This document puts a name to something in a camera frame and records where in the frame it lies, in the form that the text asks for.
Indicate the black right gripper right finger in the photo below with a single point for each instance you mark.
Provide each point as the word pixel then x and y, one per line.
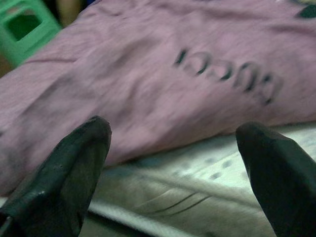
pixel 284 177

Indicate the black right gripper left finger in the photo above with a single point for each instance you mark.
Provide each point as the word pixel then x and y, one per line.
pixel 59 180

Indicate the white grey patterned mattress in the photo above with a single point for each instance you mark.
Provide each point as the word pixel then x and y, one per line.
pixel 185 197

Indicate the green plastic stool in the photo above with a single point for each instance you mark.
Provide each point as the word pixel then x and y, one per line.
pixel 14 47

